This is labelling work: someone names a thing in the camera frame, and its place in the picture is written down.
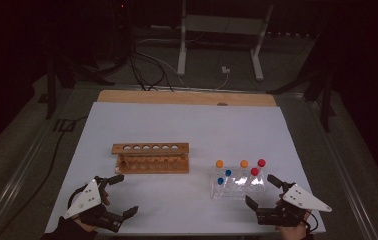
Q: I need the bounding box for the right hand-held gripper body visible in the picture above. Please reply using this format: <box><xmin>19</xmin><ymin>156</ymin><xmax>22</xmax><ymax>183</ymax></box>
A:
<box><xmin>256</xmin><ymin>183</ymin><xmax>333</xmax><ymax>228</ymax></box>

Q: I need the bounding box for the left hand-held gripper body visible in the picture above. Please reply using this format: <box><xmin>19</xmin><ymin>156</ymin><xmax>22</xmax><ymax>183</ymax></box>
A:
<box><xmin>63</xmin><ymin>176</ymin><xmax>125</xmax><ymax>234</ymax></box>

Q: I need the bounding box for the clear plastic tube tray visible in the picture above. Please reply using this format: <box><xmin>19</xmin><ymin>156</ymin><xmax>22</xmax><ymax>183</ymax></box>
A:
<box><xmin>209</xmin><ymin>165</ymin><xmax>267</xmax><ymax>200</ymax></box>

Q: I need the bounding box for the red capped clear tube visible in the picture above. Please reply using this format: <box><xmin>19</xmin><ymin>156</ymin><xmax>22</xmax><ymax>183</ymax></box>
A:
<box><xmin>250</xmin><ymin>167</ymin><xmax>260</xmax><ymax>191</ymax></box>
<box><xmin>256</xmin><ymin>158</ymin><xmax>267</xmax><ymax>183</ymax></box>

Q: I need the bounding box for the wooden test tube rack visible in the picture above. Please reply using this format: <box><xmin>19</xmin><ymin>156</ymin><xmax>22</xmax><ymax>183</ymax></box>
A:
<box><xmin>111</xmin><ymin>142</ymin><xmax>191</xmax><ymax>175</ymax></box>

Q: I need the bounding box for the orange capped clear tube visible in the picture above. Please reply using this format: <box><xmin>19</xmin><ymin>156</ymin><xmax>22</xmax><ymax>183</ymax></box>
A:
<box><xmin>215</xmin><ymin>159</ymin><xmax>225</xmax><ymax>181</ymax></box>
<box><xmin>239</xmin><ymin>159</ymin><xmax>249</xmax><ymax>181</ymax></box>

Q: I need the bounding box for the person's left hand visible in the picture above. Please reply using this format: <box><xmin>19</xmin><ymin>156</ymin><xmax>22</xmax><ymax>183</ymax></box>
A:
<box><xmin>72</xmin><ymin>188</ymin><xmax>111</xmax><ymax>234</ymax></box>

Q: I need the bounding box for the person's right hand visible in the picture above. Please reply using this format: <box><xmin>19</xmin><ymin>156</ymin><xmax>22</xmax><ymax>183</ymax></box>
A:
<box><xmin>276</xmin><ymin>212</ymin><xmax>312</xmax><ymax>240</ymax></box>

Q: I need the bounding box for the white table cover sheet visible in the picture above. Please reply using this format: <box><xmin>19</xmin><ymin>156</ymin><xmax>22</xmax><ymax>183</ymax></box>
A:
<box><xmin>44</xmin><ymin>101</ymin><xmax>327</xmax><ymax>236</ymax></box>

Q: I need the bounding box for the white metal stand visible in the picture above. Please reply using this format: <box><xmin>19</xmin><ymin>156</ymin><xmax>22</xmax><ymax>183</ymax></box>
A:
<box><xmin>176</xmin><ymin>0</ymin><xmax>275</xmax><ymax>82</ymax></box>

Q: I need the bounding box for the dark equipment with red light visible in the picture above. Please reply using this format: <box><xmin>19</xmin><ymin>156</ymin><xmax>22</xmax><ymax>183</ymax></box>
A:
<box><xmin>108</xmin><ymin>0</ymin><xmax>135</xmax><ymax>68</ymax></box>

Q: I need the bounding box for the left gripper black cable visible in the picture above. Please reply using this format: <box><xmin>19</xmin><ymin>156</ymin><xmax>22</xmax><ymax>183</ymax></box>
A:
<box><xmin>66</xmin><ymin>183</ymin><xmax>90</xmax><ymax>212</ymax></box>

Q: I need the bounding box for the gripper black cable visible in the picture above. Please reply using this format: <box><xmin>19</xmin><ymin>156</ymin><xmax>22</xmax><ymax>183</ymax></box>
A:
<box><xmin>304</xmin><ymin>209</ymin><xmax>319</xmax><ymax>233</ymax></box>
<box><xmin>66</xmin><ymin>183</ymin><xmax>90</xmax><ymax>212</ymax></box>

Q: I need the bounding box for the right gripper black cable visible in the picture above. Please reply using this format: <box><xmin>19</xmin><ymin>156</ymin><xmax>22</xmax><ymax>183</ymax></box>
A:
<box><xmin>304</xmin><ymin>209</ymin><xmax>319</xmax><ymax>233</ymax></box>

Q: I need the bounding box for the metal floor rail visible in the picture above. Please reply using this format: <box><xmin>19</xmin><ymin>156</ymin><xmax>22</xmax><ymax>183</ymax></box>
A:
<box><xmin>0</xmin><ymin>128</ymin><xmax>57</xmax><ymax>240</ymax></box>
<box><xmin>306</xmin><ymin>99</ymin><xmax>378</xmax><ymax>240</ymax></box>

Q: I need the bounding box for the long black floor cable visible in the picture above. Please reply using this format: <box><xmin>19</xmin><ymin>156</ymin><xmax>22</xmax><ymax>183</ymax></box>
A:
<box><xmin>0</xmin><ymin>114</ymin><xmax>90</xmax><ymax>240</ymax></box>

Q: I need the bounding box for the black floor frame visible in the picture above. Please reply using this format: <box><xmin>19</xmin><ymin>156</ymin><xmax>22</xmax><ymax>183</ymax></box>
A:
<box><xmin>53</xmin><ymin>117</ymin><xmax>77</xmax><ymax>133</ymax></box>

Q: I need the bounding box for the white floor cable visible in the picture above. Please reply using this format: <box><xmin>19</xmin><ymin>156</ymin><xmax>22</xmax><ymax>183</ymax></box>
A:
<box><xmin>140</xmin><ymin>51</ymin><xmax>231</xmax><ymax>91</ymax></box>

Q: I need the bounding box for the black floor cable bundle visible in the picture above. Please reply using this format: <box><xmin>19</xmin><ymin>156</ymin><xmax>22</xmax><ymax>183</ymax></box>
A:
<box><xmin>128</xmin><ymin>49</ymin><xmax>175</xmax><ymax>92</ymax></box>

